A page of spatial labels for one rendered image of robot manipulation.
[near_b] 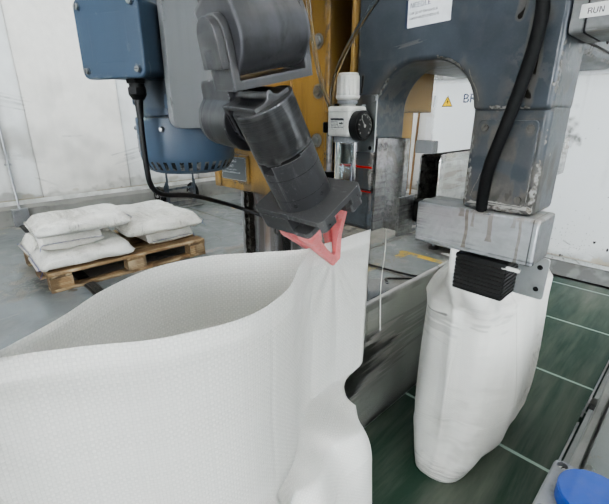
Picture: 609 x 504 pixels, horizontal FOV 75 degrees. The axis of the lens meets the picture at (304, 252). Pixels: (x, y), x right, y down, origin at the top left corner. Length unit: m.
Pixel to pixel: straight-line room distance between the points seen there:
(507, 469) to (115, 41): 1.14
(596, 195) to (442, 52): 2.80
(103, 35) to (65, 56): 4.93
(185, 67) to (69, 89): 4.93
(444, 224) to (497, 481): 0.74
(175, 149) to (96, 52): 0.15
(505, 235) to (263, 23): 0.33
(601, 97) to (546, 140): 2.76
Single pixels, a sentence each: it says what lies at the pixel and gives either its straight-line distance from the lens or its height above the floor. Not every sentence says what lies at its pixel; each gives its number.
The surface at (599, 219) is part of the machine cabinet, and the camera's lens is 3.28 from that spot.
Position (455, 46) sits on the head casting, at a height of 1.24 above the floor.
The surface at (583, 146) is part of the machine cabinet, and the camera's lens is 3.25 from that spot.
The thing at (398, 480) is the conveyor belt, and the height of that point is 0.38.
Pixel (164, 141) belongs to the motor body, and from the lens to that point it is 0.63.
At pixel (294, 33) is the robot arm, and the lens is 0.36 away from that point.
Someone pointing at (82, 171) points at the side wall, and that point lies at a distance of 5.53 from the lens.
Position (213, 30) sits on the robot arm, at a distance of 0.34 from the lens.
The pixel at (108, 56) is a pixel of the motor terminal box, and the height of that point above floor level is 1.24.
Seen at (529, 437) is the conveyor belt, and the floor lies 0.38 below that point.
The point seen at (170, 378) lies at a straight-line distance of 0.30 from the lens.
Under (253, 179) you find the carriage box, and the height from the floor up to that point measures 1.05.
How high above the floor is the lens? 1.17
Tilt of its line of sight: 19 degrees down
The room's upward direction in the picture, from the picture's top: straight up
